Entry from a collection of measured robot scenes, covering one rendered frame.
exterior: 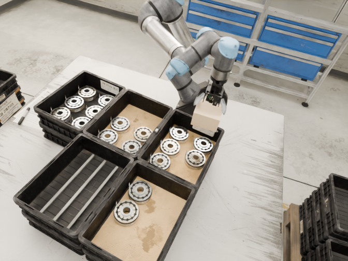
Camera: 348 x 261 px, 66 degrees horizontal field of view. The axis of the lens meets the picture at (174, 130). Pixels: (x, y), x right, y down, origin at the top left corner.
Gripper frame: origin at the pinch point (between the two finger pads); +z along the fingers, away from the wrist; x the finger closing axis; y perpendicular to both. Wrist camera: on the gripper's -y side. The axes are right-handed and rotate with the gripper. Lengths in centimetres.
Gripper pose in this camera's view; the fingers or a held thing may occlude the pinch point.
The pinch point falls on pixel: (209, 109)
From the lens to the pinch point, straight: 124.7
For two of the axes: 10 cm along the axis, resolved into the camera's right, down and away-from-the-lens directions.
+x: 9.5, 3.0, -1.1
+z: -1.3, 6.7, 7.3
